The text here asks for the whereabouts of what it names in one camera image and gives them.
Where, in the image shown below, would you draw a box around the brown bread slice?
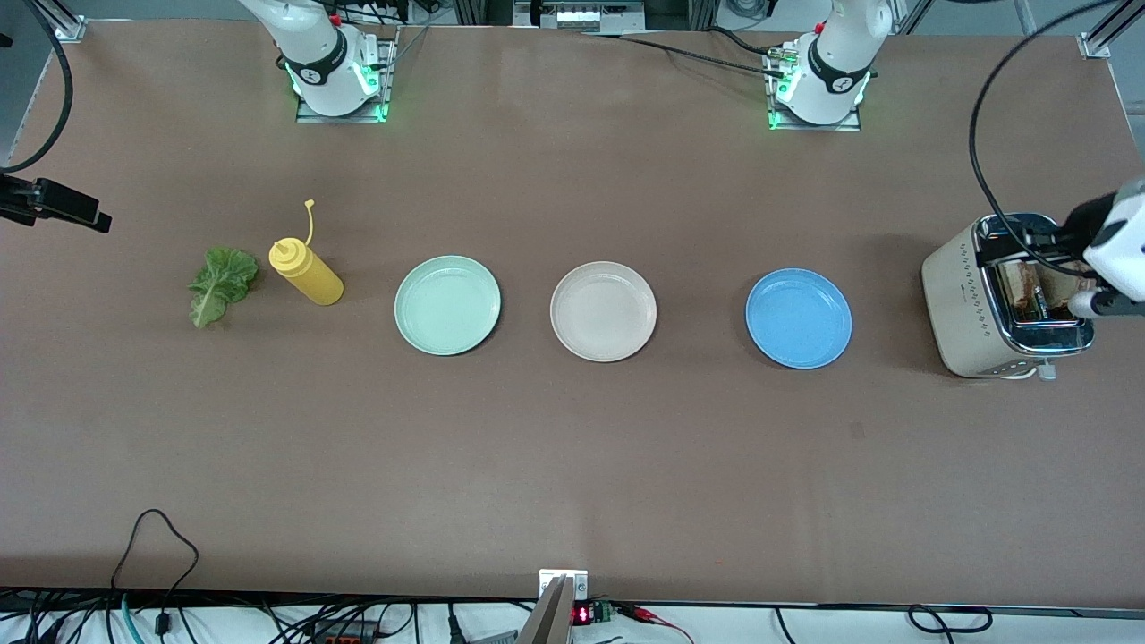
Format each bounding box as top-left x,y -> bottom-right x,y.
1042,268 -> 1097,314
1000,259 -> 1046,320

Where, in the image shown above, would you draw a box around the green lettuce leaf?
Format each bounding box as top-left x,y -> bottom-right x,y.
188,248 -> 260,329

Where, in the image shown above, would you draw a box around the yellow squeeze bottle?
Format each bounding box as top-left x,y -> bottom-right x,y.
268,199 -> 345,307

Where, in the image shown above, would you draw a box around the blue plate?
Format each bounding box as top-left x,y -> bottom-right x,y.
745,268 -> 853,369

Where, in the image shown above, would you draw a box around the green plate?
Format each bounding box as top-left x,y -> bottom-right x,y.
394,256 -> 502,356

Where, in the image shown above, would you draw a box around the beige plate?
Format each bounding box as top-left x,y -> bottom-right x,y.
550,261 -> 657,362

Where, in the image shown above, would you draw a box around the beige toaster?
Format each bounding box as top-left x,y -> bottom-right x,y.
921,212 -> 1096,380

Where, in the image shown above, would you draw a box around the grey control box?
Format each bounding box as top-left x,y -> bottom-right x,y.
513,0 -> 647,35

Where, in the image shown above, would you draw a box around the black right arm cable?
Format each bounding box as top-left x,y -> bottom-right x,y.
0,0 -> 74,175

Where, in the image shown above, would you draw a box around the aluminum frame profile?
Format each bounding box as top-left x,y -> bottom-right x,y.
1087,0 -> 1145,50
25,0 -> 81,32

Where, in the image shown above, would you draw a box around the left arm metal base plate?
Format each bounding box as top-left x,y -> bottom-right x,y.
766,40 -> 864,132

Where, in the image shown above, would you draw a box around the short black cable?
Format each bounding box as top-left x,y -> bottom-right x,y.
707,27 -> 784,56

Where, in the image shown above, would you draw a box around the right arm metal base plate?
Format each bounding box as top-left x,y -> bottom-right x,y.
295,25 -> 396,124

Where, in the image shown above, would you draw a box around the thin black looped cable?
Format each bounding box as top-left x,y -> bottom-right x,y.
109,510 -> 199,638

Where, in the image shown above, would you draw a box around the coiled black cable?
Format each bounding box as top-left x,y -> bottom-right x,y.
908,606 -> 994,634

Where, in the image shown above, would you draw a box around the long black cable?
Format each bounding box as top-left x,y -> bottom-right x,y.
581,31 -> 788,80

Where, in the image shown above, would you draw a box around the red clip wires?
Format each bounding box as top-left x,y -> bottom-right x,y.
617,604 -> 694,643

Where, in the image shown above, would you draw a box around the small metal mounting bracket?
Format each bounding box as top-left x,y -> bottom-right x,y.
539,570 -> 589,600

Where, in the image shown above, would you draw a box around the aluminum camera post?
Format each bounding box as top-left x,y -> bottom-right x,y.
517,577 -> 573,644

